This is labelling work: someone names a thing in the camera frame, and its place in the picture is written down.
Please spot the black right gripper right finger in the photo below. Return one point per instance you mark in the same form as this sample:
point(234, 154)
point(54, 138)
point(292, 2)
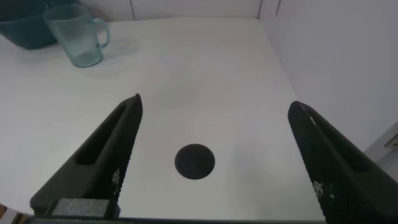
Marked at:
point(342, 174)

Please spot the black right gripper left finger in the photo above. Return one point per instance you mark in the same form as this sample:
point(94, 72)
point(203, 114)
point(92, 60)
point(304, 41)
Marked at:
point(102, 161)

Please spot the dark teal square bowl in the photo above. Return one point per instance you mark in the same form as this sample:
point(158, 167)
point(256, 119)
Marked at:
point(25, 31)

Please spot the clear blue ribbed cup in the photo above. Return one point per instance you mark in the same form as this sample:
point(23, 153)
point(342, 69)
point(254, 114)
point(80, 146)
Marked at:
point(77, 34)

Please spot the black table spot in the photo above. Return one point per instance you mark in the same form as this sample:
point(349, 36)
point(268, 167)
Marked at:
point(194, 161)

